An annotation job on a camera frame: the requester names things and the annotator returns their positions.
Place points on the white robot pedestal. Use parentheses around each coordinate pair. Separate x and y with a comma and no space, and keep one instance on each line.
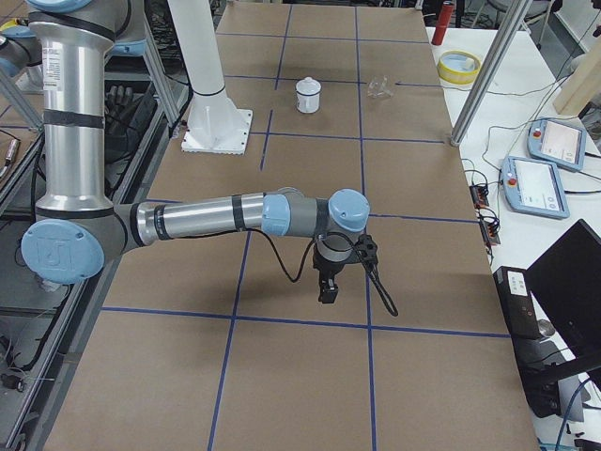
(214,124)

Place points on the white enamel cup lid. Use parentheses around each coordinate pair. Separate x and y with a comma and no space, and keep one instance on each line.
(308,86)

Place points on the teach pendant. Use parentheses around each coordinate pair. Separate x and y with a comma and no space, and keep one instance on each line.
(559,142)
(534,187)

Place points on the black monitor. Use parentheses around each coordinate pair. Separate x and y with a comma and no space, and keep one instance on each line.
(565,281)

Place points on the near teach pendant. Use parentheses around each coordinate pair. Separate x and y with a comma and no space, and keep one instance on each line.
(534,187)

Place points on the red cylinder bottle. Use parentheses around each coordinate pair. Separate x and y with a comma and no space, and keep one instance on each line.
(445,14)

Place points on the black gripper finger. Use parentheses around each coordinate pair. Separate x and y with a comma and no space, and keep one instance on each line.
(333,291)
(325,291)

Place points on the aluminium frame post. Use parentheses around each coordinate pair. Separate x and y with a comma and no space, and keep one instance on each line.
(496,53)

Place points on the wooden beam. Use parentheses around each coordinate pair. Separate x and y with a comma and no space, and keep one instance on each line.
(581,86)

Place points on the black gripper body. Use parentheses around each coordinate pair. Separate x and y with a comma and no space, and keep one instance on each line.
(328,269)

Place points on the yellow tape roll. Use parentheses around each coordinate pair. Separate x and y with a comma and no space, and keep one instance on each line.
(458,67)

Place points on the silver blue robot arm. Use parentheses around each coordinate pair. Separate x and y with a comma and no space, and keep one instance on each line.
(75,38)

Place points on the white enamel cup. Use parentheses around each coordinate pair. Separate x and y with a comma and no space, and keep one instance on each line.
(308,103)

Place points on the clear glass funnel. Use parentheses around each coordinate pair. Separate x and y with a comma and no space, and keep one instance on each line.
(378,88)

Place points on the second grey robot arm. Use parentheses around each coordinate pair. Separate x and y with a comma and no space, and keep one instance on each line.
(20,48)

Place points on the black computer box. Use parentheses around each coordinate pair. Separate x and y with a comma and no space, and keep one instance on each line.
(516,303)

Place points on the far teach pendant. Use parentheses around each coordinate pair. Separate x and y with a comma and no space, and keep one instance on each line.
(559,142)

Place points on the orange circuit board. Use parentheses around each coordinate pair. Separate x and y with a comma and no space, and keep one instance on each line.
(479,195)

